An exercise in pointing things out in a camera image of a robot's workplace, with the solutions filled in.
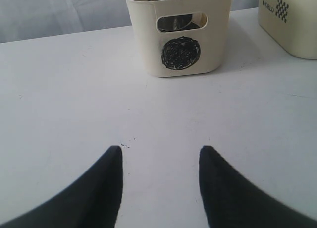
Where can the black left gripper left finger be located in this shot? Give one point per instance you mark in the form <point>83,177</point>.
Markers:
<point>92,201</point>

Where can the stainless steel bowl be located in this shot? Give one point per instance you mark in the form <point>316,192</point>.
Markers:
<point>182,22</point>

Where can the cream bin with triangle mark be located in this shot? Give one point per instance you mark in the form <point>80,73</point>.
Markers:
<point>292,24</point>

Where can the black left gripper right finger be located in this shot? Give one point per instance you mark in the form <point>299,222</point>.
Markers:
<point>231,201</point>

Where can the white curtain backdrop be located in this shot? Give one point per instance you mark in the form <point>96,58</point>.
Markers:
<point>29,19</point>

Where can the cream bin with circle mark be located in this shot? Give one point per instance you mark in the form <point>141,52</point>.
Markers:
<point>170,54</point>

